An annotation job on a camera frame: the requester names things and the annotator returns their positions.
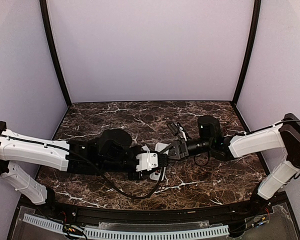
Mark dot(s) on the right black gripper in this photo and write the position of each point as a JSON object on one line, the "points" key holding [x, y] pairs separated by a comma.
{"points": [[178, 150]]}

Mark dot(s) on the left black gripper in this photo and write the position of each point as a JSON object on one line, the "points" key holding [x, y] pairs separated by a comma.
{"points": [[134, 175]]}

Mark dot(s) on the white remote control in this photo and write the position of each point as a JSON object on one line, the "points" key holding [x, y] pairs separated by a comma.
{"points": [[155, 176]]}

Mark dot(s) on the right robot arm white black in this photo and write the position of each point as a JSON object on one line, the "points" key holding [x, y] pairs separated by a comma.
{"points": [[284, 134]]}

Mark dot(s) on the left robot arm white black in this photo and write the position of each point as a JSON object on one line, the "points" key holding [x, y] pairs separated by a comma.
{"points": [[112, 152]]}

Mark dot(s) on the white battery compartment cover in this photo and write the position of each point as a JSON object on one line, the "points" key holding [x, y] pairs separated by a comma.
{"points": [[145, 149]]}

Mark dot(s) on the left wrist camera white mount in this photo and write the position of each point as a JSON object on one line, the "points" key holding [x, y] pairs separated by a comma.
{"points": [[147, 161]]}

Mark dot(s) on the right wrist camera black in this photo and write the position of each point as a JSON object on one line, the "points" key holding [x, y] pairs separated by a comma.
{"points": [[177, 130]]}

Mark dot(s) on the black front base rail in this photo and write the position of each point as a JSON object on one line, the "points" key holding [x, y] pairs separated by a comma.
{"points": [[81, 215]]}

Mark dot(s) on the right black frame post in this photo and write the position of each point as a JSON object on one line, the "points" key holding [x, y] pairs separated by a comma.
{"points": [[248, 51]]}

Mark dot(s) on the black frame post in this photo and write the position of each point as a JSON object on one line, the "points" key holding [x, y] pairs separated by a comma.
{"points": [[53, 51], [248, 51]]}

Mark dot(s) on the left black frame post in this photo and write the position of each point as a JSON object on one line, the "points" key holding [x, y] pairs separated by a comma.
{"points": [[53, 51]]}

